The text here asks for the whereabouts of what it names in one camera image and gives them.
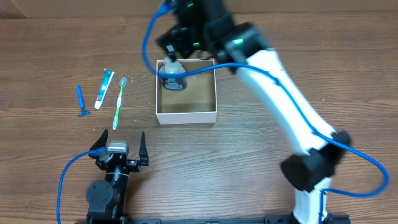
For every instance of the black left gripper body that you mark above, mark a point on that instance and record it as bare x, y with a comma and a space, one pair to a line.
134, 166

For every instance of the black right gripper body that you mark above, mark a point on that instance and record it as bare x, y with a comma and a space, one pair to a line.
193, 39

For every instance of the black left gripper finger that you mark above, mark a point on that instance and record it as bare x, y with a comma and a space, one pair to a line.
143, 154
97, 148

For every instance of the clear soap bottle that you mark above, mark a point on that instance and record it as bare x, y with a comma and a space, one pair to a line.
170, 68

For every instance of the white cardboard box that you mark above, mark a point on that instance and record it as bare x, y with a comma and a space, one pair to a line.
197, 103

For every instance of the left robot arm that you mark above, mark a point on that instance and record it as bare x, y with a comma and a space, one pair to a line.
106, 198

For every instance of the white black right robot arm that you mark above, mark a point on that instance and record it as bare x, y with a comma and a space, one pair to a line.
317, 147

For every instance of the blue disposable razor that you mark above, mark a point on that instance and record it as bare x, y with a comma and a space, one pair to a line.
84, 112

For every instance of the green toothbrush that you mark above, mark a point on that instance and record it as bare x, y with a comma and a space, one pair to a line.
122, 84

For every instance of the toothpaste tube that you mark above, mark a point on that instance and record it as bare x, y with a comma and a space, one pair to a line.
107, 78

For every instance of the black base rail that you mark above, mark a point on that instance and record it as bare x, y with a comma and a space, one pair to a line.
268, 219

